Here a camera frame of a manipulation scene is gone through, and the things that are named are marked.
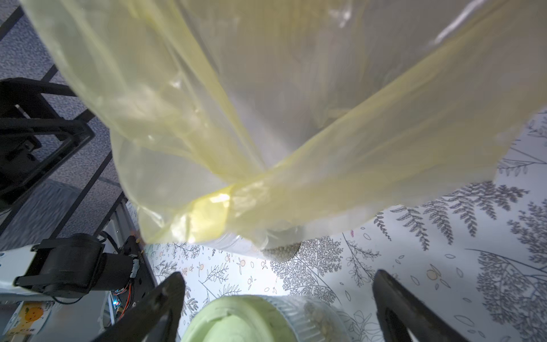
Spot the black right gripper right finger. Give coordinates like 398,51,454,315
373,269,466,342

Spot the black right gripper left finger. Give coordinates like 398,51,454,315
94,272,186,342

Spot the clear jar of mung beans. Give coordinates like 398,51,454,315
262,296,351,342

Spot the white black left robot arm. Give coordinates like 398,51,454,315
1,234,143,299

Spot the small clear bean jar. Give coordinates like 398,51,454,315
202,233,301,263

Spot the yellow plastic trash bag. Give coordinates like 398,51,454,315
21,1,546,249

